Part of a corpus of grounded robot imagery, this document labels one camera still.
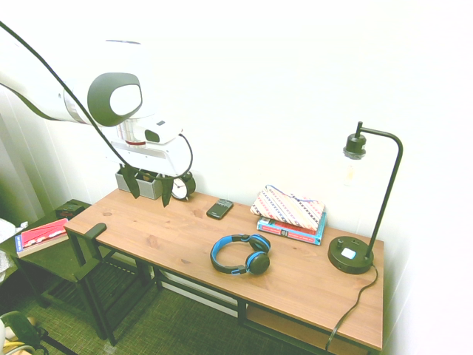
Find grey fabric desk organizer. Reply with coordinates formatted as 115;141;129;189
115;168;166;201

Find blue paperback book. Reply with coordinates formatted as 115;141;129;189
256;212;328;246

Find striped fabric pouch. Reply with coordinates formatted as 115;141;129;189
250;184;326;232

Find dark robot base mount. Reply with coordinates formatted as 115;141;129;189
0;310;49;355

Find black smartphone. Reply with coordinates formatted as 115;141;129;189
205;198;234;221

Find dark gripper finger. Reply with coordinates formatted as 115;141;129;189
118;165;142;200
160;177;175;209

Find wooden desk with black frame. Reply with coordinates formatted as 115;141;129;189
64;188;385;355

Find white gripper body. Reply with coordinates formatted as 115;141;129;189
104;133;194;179

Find blue and black headphone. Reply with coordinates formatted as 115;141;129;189
209;233;272;277

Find red and white book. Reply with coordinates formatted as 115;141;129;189
14;217;70;259

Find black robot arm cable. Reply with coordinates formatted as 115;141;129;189
0;21;194;178

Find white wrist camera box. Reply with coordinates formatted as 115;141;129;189
143;118;183;146

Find black lamp power cable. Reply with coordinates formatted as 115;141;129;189
324;264;380;352

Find white crumpled plastic bag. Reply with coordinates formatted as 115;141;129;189
0;217;29;240

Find black headphone hanger hook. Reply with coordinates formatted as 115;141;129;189
84;223;108;260

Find black desk lamp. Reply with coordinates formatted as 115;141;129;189
327;121;404;275

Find small dark box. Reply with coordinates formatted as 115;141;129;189
55;201;86;220

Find red paperback book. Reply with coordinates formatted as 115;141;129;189
260;217;323;234

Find black twin-bell alarm clock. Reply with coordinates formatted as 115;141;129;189
170;170;197;203

